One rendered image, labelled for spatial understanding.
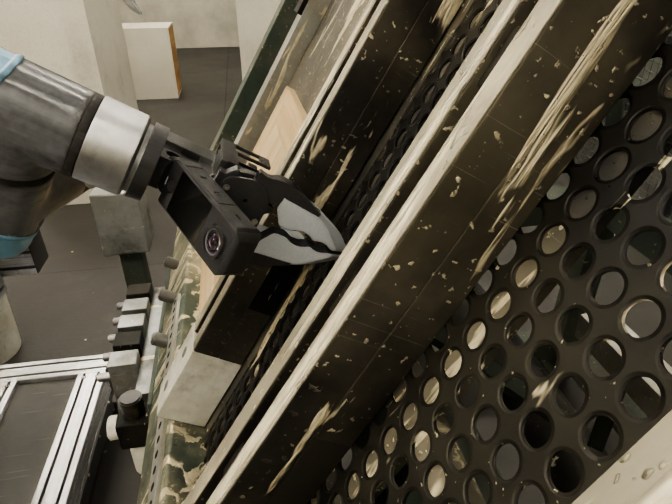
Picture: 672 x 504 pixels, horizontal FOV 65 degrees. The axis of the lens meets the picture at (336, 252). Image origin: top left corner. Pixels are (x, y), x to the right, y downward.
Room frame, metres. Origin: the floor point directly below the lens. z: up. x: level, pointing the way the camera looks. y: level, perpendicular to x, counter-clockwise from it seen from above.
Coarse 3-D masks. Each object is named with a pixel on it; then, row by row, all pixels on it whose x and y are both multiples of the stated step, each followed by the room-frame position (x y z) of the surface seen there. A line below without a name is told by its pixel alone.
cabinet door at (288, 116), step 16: (288, 96) 0.99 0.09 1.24; (288, 112) 0.93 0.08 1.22; (304, 112) 0.89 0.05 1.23; (272, 128) 0.99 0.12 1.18; (288, 128) 0.87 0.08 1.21; (256, 144) 1.04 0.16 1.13; (272, 144) 0.93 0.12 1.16; (288, 144) 0.82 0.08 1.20; (272, 160) 0.87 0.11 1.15; (208, 272) 0.86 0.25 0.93; (208, 288) 0.80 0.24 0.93
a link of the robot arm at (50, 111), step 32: (0, 64) 0.41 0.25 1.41; (32, 64) 0.43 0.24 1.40; (0, 96) 0.39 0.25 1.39; (32, 96) 0.40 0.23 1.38; (64, 96) 0.41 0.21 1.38; (96, 96) 0.43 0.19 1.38; (0, 128) 0.39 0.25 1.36; (32, 128) 0.39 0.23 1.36; (64, 128) 0.40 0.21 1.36; (0, 160) 0.39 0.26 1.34; (32, 160) 0.40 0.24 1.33; (64, 160) 0.39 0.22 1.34
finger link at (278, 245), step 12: (264, 228) 0.46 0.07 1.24; (276, 228) 0.45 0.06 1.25; (264, 240) 0.43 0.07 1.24; (276, 240) 0.43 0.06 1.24; (288, 240) 0.44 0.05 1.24; (300, 240) 0.45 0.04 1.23; (264, 252) 0.43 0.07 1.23; (276, 252) 0.43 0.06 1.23; (288, 252) 0.44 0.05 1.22; (300, 252) 0.44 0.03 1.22; (312, 252) 0.44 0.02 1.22; (324, 252) 0.44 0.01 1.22; (336, 252) 0.45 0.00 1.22; (300, 264) 0.44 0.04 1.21
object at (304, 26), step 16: (320, 0) 1.14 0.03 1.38; (304, 16) 1.14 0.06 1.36; (320, 16) 1.14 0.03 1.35; (288, 32) 1.18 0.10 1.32; (304, 32) 1.14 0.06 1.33; (288, 48) 1.13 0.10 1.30; (304, 48) 1.14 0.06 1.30; (288, 64) 1.13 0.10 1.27; (272, 80) 1.13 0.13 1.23; (288, 80) 1.13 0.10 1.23; (272, 96) 1.12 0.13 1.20; (256, 112) 1.12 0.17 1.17; (272, 112) 1.12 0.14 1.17; (256, 128) 1.12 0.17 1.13; (240, 144) 1.11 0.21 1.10; (240, 160) 1.11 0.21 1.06
